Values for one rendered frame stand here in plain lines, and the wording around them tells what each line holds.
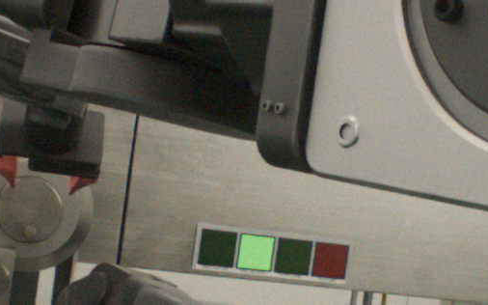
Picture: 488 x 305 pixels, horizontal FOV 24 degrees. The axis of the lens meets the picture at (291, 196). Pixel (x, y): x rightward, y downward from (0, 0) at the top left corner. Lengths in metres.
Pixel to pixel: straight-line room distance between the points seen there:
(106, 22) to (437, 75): 0.17
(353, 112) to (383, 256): 1.52
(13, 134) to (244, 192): 0.64
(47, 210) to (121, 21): 0.95
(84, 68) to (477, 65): 0.19
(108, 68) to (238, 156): 1.32
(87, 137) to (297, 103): 0.87
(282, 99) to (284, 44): 0.01
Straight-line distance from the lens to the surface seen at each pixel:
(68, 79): 0.44
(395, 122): 0.28
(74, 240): 1.36
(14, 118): 1.17
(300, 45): 0.30
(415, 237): 1.82
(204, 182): 1.71
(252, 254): 1.74
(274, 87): 0.31
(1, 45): 0.91
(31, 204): 1.33
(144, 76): 0.40
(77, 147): 1.15
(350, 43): 0.29
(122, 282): 1.15
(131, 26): 0.39
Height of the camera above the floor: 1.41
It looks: 4 degrees down
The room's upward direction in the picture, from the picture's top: 8 degrees clockwise
